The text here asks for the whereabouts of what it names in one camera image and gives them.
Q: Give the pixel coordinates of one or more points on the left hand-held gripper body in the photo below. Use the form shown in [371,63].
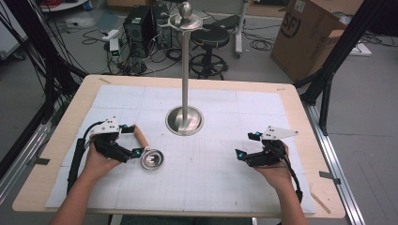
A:
[104,127]

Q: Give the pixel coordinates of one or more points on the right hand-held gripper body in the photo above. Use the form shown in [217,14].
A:
[269,153]

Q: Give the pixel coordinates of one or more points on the metal utensil stand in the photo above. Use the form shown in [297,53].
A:
[185,93]

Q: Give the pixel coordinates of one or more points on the person's right hand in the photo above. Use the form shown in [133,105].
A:
[275,175]

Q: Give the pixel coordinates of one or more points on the person's left hand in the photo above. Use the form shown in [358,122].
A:
[98,164]

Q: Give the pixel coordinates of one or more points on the black tape piece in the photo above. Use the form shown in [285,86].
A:
[42,161]
[329,176]

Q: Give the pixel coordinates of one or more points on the thin wooden stick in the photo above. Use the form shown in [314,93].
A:
[319,202]

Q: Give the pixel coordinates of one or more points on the white device with green display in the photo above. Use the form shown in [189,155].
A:
[114,48]

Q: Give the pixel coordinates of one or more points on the person's dark trousers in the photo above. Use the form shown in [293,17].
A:
[187,220]

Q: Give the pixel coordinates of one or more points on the white power strip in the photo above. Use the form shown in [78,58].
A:
[111,34]

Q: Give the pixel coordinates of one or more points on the black computer tower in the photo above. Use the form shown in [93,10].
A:
[139,29]

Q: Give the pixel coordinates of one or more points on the black round stool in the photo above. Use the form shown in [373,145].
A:
[209,39]

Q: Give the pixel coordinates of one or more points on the white stand pole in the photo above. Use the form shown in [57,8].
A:
[240,28]

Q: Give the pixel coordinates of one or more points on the dark computer tower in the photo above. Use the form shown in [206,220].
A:
[162,25]

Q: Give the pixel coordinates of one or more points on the brown cardboard box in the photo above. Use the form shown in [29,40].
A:
[309,37]

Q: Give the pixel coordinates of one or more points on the flat white box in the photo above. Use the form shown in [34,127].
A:
[360,49]

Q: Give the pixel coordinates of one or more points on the aluminium rail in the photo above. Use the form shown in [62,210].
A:
[22,156]
[336,162]

